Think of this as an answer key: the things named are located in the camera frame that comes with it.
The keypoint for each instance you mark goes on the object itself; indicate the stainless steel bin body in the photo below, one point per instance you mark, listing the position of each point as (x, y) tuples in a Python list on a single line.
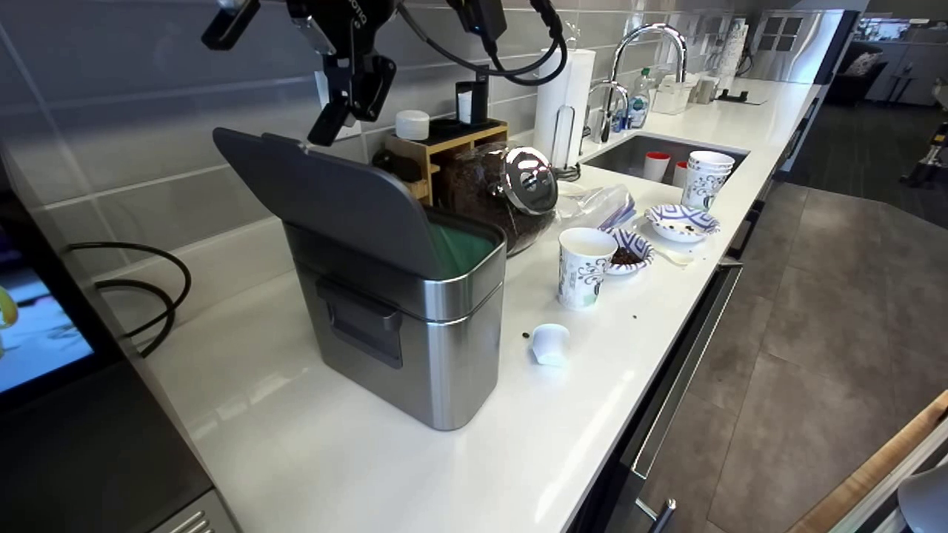
[(432, 356)]

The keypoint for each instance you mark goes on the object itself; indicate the wooden rack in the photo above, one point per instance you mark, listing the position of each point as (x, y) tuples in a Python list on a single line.
[(444, 150)]

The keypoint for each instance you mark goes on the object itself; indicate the black appliance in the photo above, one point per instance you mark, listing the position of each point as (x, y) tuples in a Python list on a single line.
[(77, 464)]

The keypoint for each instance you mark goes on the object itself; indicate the steel sink basin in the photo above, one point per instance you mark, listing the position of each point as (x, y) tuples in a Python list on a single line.
[(631, 156)]

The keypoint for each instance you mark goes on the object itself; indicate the grey round object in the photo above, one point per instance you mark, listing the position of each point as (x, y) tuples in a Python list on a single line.
[(925, 504)]

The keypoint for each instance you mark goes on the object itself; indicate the green bin liner bag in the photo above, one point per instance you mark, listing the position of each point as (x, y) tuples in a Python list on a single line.
[(463, 249)]

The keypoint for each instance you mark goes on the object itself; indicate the single patterned paper cup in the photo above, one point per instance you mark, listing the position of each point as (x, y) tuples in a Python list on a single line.
[(582, 270)]

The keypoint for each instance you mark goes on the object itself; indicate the black bin lid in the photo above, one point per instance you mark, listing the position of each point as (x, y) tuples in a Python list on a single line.
[(325, 197)]

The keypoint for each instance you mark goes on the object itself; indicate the white wall power outlet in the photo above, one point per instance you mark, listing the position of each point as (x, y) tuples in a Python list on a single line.
[(321, 89)]

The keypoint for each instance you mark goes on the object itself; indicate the clear zip bag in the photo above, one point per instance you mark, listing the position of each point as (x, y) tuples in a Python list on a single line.
[(601, 205)]

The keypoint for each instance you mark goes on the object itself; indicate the computer monitor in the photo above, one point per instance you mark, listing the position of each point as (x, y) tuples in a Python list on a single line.
[(34, 329)]

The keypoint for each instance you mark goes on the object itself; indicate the coffee grounds pile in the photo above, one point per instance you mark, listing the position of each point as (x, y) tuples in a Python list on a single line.
[(626, 256)]

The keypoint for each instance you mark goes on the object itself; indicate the white background cabinet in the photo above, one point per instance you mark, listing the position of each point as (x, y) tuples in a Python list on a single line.
[(789, 45)]

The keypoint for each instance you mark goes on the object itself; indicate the white mug by sink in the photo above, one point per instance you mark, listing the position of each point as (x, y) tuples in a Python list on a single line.
[(702, 193)]

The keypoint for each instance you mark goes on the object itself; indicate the white paper towel roll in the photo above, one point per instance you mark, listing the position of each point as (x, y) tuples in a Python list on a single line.
[(565, 108)]

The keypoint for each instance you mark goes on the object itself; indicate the patterned plate with grounds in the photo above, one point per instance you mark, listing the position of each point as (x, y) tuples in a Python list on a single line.
[(631, 265)]

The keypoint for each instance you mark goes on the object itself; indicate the stacked patterned bowls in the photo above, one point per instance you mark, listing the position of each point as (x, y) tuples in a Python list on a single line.
[(675, 227)]

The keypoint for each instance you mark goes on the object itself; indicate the blue label soap bottle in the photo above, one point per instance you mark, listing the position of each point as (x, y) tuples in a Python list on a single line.
[(638, 105)]

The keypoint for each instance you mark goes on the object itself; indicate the wooden counter edge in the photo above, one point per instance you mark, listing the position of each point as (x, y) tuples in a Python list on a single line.
[(868, 475)]

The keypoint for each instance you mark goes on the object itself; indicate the black bottle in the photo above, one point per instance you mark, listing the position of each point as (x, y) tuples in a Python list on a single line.
[(471, 99)]

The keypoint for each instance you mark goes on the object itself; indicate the chrome jar lid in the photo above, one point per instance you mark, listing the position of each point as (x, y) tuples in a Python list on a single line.
[(530, 181)]

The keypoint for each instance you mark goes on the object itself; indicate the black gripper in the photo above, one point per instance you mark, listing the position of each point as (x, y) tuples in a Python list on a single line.
[(336, 30)]

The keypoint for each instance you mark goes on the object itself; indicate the metal paper towel holder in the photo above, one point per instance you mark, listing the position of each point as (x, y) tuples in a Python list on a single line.
[(565, 150)]

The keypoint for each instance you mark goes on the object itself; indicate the tall chrome faucet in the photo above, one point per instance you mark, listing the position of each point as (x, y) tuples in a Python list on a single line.
[(645, 30)]

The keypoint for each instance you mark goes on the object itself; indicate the white capped container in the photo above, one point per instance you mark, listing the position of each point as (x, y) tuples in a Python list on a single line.
[(413, 126)]

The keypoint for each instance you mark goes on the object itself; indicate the white coffee pod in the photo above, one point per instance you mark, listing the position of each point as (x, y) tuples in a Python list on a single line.
[(549, 345)]

